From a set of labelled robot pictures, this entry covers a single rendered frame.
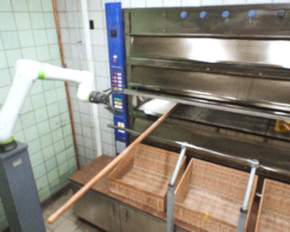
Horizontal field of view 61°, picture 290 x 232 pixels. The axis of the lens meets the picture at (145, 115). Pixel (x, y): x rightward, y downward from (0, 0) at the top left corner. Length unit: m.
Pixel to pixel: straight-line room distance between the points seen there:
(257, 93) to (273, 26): 0.45
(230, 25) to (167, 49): 0.51
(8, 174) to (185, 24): 1.67
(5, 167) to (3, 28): 1.21
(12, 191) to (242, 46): 1.91
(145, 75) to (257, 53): 0.94
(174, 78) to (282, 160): 1.04
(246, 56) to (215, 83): 0.30
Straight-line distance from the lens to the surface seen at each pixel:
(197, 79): 2.02
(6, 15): 2.54
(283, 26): 1.87
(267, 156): 2.12
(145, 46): 2.18
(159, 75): 2.16
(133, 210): 2.22
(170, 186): 1.75
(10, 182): 1.99
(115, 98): 2.45
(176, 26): 2.05
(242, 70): 1.91
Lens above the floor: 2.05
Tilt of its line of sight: 22 degrees down
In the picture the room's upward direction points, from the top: 1 degrees counter-clockwise
